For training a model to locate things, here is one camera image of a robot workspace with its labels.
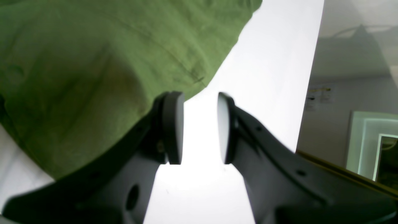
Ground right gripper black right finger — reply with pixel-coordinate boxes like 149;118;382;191
217;92;397;224

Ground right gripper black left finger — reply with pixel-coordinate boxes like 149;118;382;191
2;91;184;224

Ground olive green T-shirt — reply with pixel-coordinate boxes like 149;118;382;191
0;0;262;180

